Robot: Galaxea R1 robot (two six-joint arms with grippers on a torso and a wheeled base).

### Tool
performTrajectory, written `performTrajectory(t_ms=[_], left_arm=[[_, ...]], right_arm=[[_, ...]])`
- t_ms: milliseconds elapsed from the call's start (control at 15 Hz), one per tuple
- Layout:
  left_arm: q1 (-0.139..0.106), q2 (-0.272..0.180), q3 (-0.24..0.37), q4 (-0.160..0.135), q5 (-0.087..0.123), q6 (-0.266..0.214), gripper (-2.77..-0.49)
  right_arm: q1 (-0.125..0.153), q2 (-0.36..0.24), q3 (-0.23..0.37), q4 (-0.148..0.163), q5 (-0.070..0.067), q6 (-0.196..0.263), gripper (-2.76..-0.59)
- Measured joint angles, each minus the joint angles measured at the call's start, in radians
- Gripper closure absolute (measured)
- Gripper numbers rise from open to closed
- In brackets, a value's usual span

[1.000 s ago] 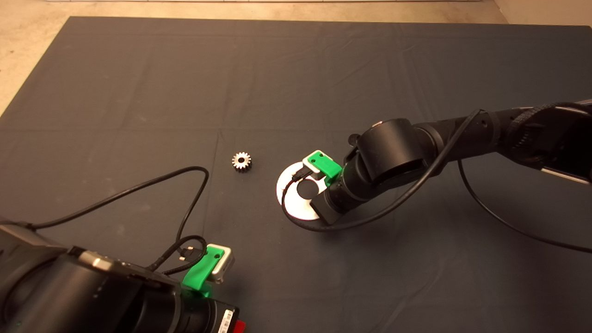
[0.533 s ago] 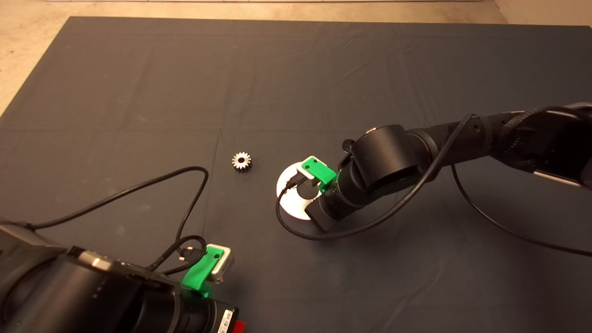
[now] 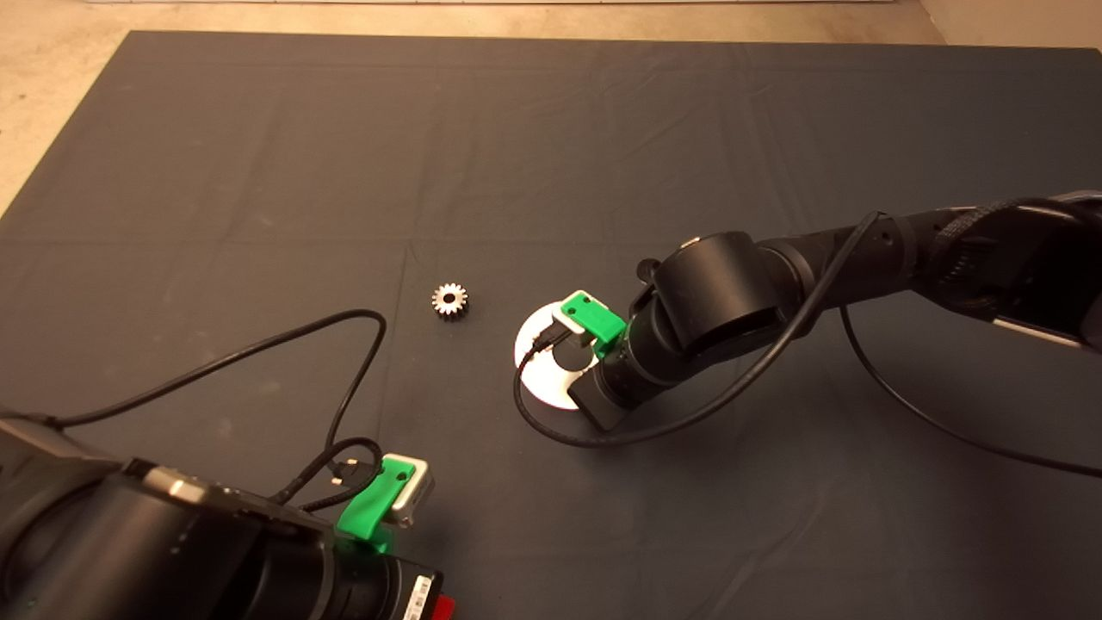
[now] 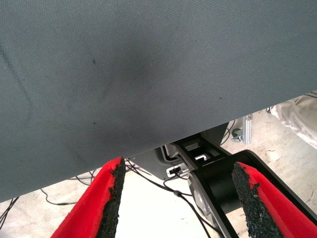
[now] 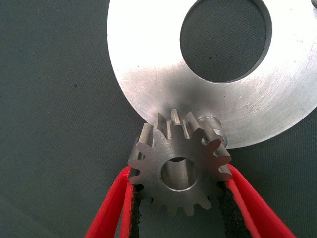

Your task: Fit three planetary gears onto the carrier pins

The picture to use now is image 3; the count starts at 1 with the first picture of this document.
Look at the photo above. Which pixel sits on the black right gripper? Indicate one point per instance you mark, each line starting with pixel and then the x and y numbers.
pixel 624 379

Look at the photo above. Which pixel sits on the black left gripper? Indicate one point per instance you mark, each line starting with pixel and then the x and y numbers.
pixel 379 590

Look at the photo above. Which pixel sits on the round metal carrier plate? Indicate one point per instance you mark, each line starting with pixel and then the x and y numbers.
pixel 534 379

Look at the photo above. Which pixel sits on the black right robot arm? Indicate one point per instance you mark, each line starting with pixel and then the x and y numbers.
pixel 723 293

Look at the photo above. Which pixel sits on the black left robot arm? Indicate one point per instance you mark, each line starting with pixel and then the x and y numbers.
pixel 129 551

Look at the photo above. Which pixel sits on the small steel planetary gear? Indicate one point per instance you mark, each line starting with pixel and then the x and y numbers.
pixel 456 310

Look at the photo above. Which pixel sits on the dark grey table cloth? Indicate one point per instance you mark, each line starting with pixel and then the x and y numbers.
pixel 551 172

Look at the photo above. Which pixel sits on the right gripper green camera mount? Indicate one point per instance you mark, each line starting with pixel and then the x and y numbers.
pixel 594 320

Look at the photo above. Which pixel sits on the gripper green camera mount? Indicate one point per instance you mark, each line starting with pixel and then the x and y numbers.
pixel 594 320
pixel 370 504

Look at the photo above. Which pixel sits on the right gripper silver camera box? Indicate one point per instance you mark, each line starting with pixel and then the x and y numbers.
pixel 568 331

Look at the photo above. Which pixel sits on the gripper silver camera box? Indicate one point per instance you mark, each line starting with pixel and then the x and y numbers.
pixel 568 331
pixel 418 492

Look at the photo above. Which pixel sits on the left gripper silver camera box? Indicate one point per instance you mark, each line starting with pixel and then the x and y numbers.
pixel 418 492

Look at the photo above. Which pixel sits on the left gripper green camera mount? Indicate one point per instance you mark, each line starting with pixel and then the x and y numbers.
pixel 370 504

